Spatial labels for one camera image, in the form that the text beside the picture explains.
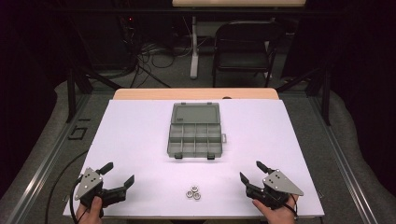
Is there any white desk leg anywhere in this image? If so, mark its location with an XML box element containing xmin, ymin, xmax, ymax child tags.
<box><xmin>190</xmin><ymin>15</ymin><xmax>200</xmax><ymax>80</ymax></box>

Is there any black floor cable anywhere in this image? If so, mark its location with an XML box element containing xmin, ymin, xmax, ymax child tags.
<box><xmin>44</xmin><ymin>149</ymin><xmax>89</xmax><ymax>224</ymax></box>

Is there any bundle of black cables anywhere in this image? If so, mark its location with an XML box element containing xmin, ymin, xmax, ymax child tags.
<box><xmin>120</xmin><ymin>15</ymin><xmax>194</xmax><ymax>89</ymax></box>

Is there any grey plastic organizer box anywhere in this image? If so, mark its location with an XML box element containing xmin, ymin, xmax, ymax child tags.
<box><xmin>166</xmin><ymin>102</ymin><xmax>227</xmax><ymax>161</ymax></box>

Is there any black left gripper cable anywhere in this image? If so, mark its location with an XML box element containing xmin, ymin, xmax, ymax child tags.
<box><xmin>69</xmin><ymin>175</ymin><xmax>84</xmax><ymax>224</ymax></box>

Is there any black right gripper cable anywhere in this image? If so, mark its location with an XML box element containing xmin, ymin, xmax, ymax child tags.
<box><xmin>281</xmin><ymin>195</ymin><xmax>299</xmax><ymax>219</ymax></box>

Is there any aluminium floor rail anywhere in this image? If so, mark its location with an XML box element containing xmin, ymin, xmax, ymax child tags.
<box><xmin>6</xmin><ymin>92</ymin><xmax>92</xmax><ymax>224</ymax></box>
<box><xmin>307</xmin><ymin>92</ymin><xmax>379</xmax><ymax>224</ymax></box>

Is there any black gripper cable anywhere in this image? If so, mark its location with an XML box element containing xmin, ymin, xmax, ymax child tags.
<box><xmin>281</xmin><ymin>195</ymin><xmax>299</xmax><ymax>219</ymax></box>
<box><xmin>69</xmin><ymin>175</ymin><xmax>84</xmax><ymax>224</ymax></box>

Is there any light wooden desk top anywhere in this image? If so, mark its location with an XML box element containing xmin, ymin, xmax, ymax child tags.
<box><xmin>171</xmin><ymin>0</ymin><xmax>307</xmax><ymax>7</ymax></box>

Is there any black metal frame stand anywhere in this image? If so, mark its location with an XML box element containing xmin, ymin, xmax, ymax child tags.
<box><xmin>275</xmin><ymin>62</ymin><xmax>332</xmax><ymax>127</ymax></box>
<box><xmin>64</xmin><ymin>66</ymin><xmax>123</xmax><ymax>124</ymax></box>

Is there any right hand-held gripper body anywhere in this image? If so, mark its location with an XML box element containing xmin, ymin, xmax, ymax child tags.
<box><xmin>245</xmin><ymin>168</ymin><xmax>304</xmax><ymax>211</ymax></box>

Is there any person's left hand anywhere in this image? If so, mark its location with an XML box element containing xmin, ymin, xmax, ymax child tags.
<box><xmin>75</xmin><ymin>195</ymin><xmax>106</xmax><ymax>224</ymax></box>

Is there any wooden table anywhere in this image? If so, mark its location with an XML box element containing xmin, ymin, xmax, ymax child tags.
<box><xmin>112</xmin><ymin>87</ymin><xmax>280</xmax><ymax>101</ymax></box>

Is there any white board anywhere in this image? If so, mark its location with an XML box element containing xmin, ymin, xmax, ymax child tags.
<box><xmin>63</xmin><ymin>98</ymin><xmax>325</xmax><ymax>218</ymax></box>

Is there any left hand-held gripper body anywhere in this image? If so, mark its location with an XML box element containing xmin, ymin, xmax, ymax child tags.
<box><xmin>74</xmin><ymin>167</ymin><xmax>127</xmax><ymax>210</ymax></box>

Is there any black folding chair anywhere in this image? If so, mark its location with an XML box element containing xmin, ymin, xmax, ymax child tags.
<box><xmin>212</xmin><ymin>20</ymin><xmax>283</xmax><ymax>88</ymax></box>

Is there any person's right hand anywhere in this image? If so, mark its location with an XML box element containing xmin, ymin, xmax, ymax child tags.
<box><xmin>251</xmin><ymin>194</ymin><xmax>299</xmax><ymax>224</ymax></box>

